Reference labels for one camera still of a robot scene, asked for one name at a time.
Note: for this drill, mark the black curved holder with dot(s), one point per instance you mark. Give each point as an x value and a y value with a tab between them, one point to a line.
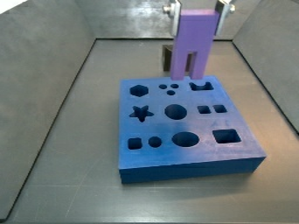
167	58

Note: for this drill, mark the purple double-square peg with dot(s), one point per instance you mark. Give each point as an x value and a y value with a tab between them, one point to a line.
192	43

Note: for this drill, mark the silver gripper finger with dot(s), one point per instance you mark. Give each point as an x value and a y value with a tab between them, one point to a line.
172	10
224	7

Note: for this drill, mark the blue shape-sorter block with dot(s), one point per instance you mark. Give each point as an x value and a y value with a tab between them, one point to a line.
181	131

